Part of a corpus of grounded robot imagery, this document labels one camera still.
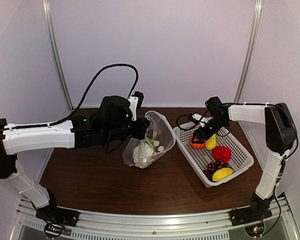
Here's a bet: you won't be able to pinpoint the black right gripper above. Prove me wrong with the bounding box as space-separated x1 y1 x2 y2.
192 116 229 143

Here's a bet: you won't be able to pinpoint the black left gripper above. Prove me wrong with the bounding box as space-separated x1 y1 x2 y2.
103 115 150 143

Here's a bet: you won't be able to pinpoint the clear polka dot zip bag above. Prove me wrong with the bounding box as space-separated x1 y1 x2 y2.
122 110 176 169

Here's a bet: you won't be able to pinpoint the white toy cauliflower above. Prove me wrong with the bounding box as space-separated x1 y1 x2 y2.
132 137 156 169

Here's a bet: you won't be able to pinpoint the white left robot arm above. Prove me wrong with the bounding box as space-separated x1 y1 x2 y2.
0 91 150 222

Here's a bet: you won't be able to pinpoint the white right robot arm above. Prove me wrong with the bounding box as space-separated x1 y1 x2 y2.
188 96 298 221

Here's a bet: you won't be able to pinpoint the orange toy pumpkin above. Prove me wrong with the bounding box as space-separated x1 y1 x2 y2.
189 139 206 150

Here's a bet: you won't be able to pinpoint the yellow toy lemon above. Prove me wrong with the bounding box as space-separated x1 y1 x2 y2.
205 134 217 151

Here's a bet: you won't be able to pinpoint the red toy bell pepper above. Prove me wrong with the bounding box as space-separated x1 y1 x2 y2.
212 146 232 163

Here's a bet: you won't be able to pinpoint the dark red toy grapes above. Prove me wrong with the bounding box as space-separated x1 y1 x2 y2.
203 160 230 182

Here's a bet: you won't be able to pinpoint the yellow toy mango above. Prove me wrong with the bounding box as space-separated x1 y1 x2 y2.
212 167 234 182

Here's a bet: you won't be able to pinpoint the white perforated plastic basket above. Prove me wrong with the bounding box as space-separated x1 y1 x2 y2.
173 121 254 188

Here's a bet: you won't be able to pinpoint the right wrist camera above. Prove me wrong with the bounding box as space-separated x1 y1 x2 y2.
188 113 209 127

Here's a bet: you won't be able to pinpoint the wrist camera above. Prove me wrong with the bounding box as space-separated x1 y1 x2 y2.
188 113 209 127
127 91 144 121

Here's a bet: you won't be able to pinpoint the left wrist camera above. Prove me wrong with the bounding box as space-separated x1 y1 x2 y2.
127 91 144 121

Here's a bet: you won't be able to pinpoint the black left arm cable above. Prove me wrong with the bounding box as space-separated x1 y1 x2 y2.
0 63 140 141

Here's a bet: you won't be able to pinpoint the front aluminium rail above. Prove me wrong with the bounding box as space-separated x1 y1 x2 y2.
8 196 300 240

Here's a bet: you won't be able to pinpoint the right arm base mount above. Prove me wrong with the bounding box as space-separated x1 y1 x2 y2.
228 206 273 238

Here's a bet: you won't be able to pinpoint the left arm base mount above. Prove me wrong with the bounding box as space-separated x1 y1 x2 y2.
35 207 80 239

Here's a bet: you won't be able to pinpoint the left aluminium frame post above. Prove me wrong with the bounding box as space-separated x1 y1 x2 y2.
42 0 74 112

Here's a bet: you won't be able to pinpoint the aluminium frame post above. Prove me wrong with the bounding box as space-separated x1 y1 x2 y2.
234 0 263 103
42 0 74 112

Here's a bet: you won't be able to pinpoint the right aluminium frame post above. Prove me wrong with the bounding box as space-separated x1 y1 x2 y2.
234 0 263 103

